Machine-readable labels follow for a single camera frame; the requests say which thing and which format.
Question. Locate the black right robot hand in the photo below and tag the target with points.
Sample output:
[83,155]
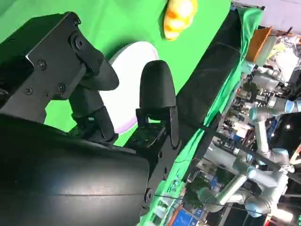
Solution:
[70,179]

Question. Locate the green table cloth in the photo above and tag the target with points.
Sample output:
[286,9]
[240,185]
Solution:
[117,23]

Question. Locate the orange box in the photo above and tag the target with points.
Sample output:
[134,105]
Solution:
[257,44]

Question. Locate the lilac plate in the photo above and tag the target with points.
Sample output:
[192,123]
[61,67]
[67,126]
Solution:
[127,77]

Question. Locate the black backdrop curtain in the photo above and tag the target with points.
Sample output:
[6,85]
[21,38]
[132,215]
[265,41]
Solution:
[209,70]

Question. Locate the large orange white bread roll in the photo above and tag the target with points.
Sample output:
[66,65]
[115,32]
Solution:
[179,16]

